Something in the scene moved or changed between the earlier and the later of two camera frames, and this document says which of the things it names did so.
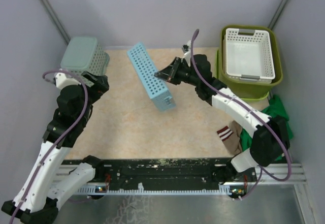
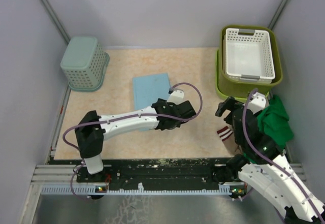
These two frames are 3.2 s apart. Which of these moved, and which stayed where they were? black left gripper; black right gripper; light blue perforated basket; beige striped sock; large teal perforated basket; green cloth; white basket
Moved: light blue perforated basket; black right gripper; black left gripper
Stayed: green cloth; white basket; large teal perforated basket; beige striped sock
